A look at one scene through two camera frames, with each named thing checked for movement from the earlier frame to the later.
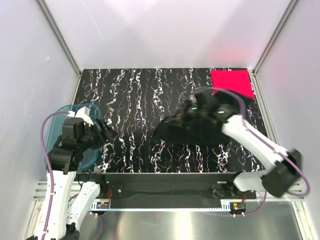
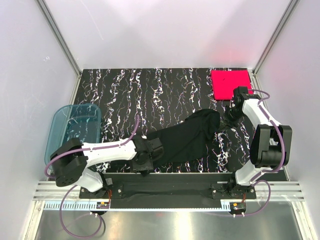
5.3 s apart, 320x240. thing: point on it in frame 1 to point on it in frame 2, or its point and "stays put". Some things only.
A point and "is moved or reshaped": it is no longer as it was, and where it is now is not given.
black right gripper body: [192, 113] to [232, 116]
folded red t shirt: [238, 81] stays put
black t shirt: [172, 131] is moved or reshaped
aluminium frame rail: [40, 193] stays put
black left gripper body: [92, 138] to [145, 165]
